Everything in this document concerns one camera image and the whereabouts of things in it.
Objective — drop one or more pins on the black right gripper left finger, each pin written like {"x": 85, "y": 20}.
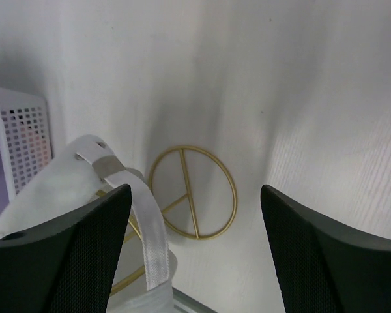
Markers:
{"x": 68, "y": 263}

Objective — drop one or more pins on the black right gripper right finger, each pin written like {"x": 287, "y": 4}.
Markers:
{"x": 323, "y": 265}

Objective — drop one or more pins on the white baseball cap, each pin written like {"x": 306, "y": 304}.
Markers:
{"x": 69, "y": 181}

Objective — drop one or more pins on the white plastic basket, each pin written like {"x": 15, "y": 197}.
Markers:
{"x": 24, "y": 138}

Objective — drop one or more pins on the gold wire hat stand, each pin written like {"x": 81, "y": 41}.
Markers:
{"x": 181, "y": 149}

